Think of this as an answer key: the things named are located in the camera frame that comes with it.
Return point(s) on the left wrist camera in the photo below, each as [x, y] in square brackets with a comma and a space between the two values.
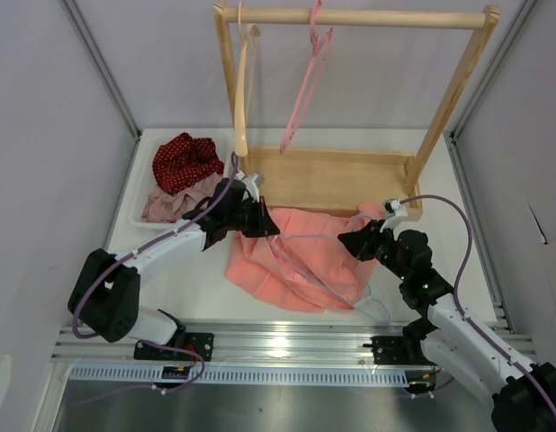
[252, 184]

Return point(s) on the dusty pink cloth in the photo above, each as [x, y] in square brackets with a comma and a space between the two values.
[162, 207]

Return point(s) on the red polka dot cloth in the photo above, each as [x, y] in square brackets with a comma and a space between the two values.
[184, 161]

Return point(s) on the salmon pink skirt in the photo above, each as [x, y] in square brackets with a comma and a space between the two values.
[255, 267]

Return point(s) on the beige wooden hanger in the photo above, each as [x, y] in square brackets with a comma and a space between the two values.
[249, 35]

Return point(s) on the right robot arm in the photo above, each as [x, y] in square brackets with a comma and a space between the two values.
[519, 393]

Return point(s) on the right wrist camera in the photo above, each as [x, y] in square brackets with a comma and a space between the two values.
[396, 213]

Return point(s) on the aluminium mounting rail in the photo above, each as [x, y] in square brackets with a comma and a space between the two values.
[280, 344]

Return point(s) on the wooden clothes rack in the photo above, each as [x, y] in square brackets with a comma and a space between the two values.
[336, 181]

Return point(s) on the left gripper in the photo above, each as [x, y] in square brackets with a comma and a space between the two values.
[264, 224]

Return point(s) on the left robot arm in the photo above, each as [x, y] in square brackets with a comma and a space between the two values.
[105, 300]

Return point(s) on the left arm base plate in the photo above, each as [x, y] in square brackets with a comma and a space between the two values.
[179, 349]

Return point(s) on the light blue wire hanger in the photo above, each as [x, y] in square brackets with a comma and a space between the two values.
[357, 306]

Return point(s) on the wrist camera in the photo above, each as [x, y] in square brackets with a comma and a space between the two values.
[252, 184]
[396, 213]

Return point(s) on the white slotted cable duct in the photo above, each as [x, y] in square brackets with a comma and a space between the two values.
[137, 373]

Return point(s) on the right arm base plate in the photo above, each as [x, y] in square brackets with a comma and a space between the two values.
[394, 350]

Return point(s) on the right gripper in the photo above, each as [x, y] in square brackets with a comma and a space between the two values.
[363, 240]

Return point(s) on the pink plastic hanger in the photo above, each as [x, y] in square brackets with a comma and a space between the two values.
[321, 46]

